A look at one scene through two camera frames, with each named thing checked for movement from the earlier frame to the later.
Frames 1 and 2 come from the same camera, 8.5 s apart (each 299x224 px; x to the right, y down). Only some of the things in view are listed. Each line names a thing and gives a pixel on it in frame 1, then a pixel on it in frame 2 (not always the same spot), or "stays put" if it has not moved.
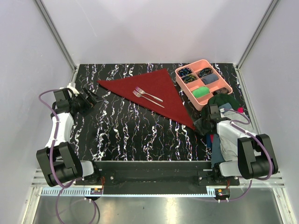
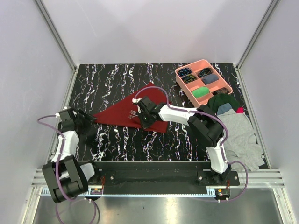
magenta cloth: (240, 109) stays put
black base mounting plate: (152, 178) stays put
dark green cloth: (220, 98) stays put
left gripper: (89, 102) to (88, 119)
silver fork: (143, 92) to (133, 113)
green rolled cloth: (200, 91) stays put
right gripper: (200, 130) to (144, 124)
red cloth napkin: (153, 91) to (124, 111)
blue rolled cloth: (208, 79) stays put
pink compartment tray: (200, 81) stays put
